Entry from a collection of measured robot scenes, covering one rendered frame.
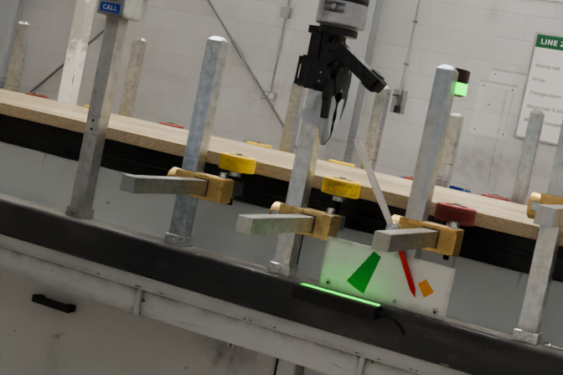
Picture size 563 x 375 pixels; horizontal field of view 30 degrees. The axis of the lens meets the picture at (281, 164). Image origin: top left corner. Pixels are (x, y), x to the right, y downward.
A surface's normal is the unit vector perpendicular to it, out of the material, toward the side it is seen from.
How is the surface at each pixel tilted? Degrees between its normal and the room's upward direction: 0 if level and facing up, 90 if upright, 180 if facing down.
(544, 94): 90
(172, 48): 90
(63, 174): 90
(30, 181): 90
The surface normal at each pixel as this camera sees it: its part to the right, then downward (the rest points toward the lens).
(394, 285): -0.42, -0.04
